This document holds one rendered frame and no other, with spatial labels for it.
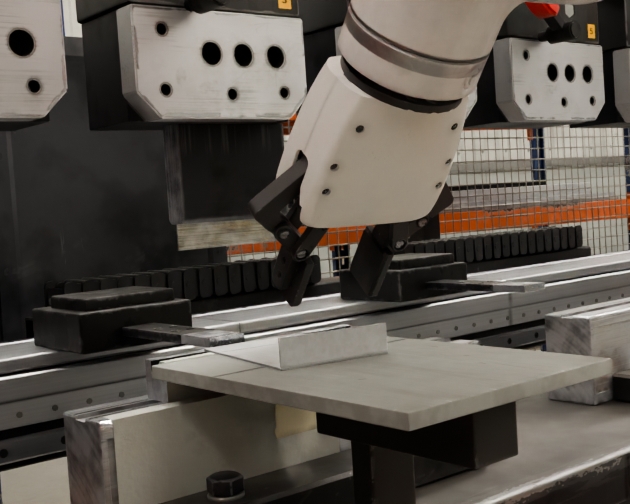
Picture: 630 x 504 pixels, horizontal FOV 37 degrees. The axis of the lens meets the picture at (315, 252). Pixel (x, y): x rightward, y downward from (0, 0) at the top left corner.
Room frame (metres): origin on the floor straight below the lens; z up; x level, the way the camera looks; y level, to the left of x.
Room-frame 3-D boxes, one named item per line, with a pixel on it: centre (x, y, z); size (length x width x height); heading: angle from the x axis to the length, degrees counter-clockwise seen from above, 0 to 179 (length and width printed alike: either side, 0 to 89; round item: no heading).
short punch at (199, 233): (0.75, 0.06, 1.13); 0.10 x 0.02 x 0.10; 129
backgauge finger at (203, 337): (0.88, 0.16, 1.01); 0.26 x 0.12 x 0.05; 39
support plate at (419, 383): (0.64, -0.03, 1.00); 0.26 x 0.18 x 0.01; 39
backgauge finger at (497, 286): (1.14, -0.16, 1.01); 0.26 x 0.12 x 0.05; 39
